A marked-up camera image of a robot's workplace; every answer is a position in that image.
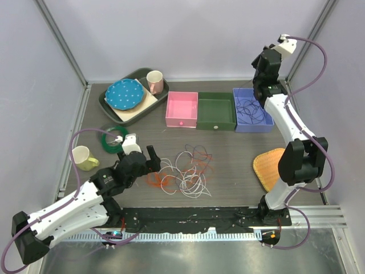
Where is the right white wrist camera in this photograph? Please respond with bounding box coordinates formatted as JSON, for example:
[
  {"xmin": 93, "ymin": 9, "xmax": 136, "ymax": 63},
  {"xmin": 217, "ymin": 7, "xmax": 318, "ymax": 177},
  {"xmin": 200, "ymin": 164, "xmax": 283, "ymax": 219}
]
[{"xmin": 278, "ymin": 34, "xmax": 297, "ymax": 58}]

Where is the white slotted cable duct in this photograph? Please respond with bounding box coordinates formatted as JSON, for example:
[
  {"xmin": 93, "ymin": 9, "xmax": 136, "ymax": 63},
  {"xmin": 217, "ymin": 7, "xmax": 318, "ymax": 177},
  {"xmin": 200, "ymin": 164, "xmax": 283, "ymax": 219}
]
[{"xmin": 64, "ymin": 230, "xmax": 262, "ymax": 242}]

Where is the green tape roll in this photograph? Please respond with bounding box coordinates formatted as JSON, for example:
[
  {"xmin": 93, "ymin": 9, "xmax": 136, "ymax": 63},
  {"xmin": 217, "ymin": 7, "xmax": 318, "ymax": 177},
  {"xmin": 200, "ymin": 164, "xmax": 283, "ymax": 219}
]
[{"xmin": 98, "ymin": 124, "xmax": 129, "ymax": 154}]

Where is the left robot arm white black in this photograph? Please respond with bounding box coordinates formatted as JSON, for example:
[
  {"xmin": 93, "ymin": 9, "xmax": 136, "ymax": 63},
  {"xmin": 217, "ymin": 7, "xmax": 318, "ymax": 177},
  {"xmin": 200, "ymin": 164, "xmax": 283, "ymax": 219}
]
[{"xmin": 11, "ymin": 146, "xmax": 161, "ymax": 265}]

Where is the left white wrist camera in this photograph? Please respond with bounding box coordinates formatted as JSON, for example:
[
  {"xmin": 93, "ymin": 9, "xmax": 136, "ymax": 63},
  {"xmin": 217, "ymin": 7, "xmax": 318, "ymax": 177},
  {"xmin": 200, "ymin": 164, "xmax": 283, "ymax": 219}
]
[{"xmin": 115, "ymin": 134, "xmax": 142, "ymax": 155}]

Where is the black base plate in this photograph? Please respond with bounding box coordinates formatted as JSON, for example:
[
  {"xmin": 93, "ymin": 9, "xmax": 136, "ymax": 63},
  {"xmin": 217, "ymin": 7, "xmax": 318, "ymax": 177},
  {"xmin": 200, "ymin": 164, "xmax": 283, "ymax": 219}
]
[{"xmin": 101, "ymin": 207, "xmax": 292, "ymax": 234}]

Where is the yellow mug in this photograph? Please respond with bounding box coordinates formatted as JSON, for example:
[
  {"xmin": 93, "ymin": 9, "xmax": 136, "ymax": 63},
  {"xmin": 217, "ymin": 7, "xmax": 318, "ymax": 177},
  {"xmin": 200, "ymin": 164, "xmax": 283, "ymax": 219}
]
[{"xmin": 72, "ymin": 146, "xmax": 100, "ymax": 171}]

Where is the orange thin cable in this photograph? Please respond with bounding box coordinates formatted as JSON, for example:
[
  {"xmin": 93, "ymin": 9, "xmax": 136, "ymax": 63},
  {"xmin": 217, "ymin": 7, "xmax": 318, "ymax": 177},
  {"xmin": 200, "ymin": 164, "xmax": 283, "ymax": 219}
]
[{"xmin": 147, "ymin": 152, "xmax": 214, "ymax": 192}]

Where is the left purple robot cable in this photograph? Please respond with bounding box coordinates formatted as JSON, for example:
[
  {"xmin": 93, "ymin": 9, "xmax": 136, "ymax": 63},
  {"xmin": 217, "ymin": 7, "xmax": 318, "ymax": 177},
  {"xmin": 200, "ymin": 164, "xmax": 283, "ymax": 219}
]
[{"xmin": 0, "ymin": 128, "xmax": 120, "ymax": 272}]

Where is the white thin cable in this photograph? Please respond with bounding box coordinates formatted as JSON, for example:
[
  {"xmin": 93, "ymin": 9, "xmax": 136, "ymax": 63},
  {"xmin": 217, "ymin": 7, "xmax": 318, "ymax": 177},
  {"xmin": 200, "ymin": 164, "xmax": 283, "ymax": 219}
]
[{"xmin": 158, "ymin": 151, "xmax": 213, "ymax": 199}]

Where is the orange woven mat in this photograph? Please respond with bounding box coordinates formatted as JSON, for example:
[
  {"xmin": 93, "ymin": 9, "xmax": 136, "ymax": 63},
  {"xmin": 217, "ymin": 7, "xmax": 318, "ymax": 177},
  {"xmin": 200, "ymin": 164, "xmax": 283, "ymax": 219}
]
[{"xmin": 253, "ymin": 148, "xmax": 285, "ymax": 192}]

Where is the beige square board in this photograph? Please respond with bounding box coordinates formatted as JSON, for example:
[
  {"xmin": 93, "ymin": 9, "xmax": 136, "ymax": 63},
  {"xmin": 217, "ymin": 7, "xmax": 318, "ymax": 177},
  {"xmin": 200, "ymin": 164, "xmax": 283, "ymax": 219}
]
[{"xmin": 104, "ymin": 79, "xmax": 157, "ymax": 122}]

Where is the green plastic box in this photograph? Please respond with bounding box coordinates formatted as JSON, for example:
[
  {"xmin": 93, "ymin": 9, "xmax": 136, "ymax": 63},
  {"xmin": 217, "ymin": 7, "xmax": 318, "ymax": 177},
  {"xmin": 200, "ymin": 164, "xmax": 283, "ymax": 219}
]
[{"xmin": 196, "ymin": 92, "xmax": 237, "ymax": 131}]

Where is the pink plastic box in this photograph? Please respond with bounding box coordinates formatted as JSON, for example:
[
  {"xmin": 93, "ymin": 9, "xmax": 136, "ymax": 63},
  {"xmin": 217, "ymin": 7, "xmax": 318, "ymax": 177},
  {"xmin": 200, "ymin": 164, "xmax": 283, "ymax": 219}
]
[{"xmin": 165, "ymin": 91, "xmax": 198, "ymax": 128}]

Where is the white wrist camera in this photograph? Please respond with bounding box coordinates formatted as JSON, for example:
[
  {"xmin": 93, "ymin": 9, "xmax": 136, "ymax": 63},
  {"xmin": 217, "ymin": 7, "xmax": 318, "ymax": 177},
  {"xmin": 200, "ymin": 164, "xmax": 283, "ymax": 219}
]
[
  {"xmin": 115, "ymin": 134, "xmax": 142, "ymax": 155},
  {"xmin": 278, "ymin": 34, "xmax": 297, "ymax": 58}
]

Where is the blue plastic box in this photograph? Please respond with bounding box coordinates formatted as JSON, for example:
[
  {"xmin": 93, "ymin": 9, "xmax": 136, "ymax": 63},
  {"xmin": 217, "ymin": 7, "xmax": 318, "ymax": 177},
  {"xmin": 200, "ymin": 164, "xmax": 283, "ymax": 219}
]
[{"xmin": 233, "ymin": 87, "xmax": 274, "ymax": 133}]

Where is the pink mug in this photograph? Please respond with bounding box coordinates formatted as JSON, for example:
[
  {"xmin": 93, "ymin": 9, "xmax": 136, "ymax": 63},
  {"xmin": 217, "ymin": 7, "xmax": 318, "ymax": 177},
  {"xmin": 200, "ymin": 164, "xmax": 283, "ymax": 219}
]
[{"xmin": 146, "ymin": 70, "xmax": 164, "ymax": 95}]

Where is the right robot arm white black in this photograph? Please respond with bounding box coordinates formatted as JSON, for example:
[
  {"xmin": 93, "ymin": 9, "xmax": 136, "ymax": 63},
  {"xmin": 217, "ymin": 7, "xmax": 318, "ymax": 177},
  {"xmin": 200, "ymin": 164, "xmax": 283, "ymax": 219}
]
[{"xmin": 252, "ymin": 39, "xmax": 328, "ymax": 225}]

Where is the blue dotted plate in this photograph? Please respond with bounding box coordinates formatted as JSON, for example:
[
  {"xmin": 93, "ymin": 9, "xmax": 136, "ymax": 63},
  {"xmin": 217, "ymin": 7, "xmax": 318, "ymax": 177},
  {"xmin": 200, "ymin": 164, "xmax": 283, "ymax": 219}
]
[{"xmin": 105, "ymin": 79, "xmax": 144, "ymax": 111}]

